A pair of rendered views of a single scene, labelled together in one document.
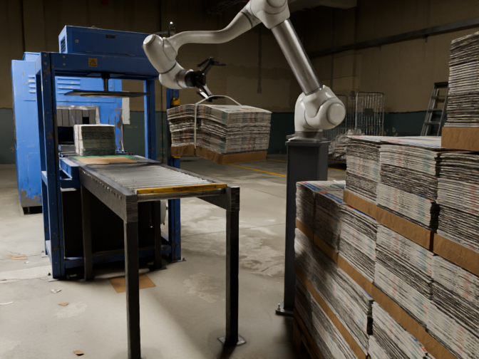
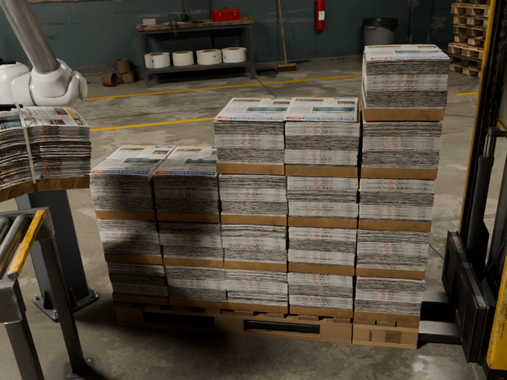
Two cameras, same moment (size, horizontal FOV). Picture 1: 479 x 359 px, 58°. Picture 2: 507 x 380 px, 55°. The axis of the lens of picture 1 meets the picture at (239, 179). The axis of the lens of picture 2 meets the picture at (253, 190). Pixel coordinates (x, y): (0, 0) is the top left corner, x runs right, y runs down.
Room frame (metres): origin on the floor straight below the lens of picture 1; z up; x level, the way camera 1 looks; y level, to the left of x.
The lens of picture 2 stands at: (0.77, 1.38, 1.60)
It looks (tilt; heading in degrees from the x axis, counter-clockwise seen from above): 24 degrees down; 288
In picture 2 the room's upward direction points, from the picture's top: 3 degrees counter-clockwise
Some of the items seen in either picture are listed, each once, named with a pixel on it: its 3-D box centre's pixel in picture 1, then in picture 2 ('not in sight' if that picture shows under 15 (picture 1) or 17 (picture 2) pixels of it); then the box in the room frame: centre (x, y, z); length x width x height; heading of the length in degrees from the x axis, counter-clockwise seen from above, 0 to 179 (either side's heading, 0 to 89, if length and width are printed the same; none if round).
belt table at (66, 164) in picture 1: (108, 165); not in sight; (3.44, 1.04, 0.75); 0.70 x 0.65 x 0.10; 28
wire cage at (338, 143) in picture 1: (349, 131); not in sight; (9.90, -2.49, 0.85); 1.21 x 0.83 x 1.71; 28
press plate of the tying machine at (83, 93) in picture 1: (105, 95); not in sight; (3.44, 1.04, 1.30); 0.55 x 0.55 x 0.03; 28
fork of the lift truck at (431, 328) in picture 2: not in sight; (344, 324); (0.98, -0.49, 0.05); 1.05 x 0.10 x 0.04; 7
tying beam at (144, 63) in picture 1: (105, 68); not in sight; (3.43, 1.04, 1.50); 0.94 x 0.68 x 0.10; 118
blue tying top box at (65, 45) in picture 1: (104, 48); not in sight; (3.43, 1.04, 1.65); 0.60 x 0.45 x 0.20; 118
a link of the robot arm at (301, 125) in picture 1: (310, 111); (16, 87); (2.46, -0.39, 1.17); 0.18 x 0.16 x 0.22; 16
